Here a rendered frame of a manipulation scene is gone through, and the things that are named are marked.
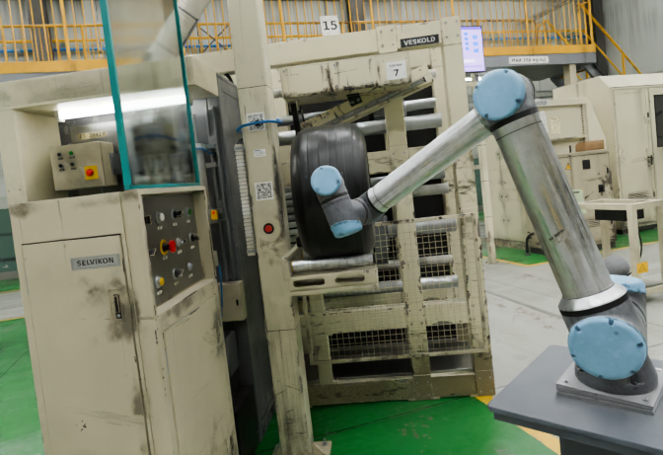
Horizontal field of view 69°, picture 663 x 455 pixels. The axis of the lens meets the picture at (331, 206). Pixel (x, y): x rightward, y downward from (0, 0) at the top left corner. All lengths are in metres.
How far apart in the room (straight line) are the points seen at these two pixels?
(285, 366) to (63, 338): 0.93
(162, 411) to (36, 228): 0.64
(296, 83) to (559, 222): 1.48
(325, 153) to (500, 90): 0.85
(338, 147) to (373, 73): 0.56
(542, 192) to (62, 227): 1.29
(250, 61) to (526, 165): 1.29
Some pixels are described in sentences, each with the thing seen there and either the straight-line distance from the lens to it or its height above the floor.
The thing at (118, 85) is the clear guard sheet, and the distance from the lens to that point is 1.53.
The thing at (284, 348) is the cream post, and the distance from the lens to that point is 2.16.
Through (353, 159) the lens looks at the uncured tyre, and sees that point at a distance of 1.83.
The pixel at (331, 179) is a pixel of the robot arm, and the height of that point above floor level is 1.24.
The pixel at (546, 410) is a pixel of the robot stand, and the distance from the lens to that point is 1.42.
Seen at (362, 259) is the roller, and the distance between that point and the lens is 1.95.
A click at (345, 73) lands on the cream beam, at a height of 1.72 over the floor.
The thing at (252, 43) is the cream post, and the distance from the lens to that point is 2.13.
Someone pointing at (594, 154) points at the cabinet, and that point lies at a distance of 6.84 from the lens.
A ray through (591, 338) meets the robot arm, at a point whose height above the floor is 0.83.
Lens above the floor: 1.23
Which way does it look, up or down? 3 degrees down
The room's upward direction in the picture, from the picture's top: 6 degrees counter-clockwise
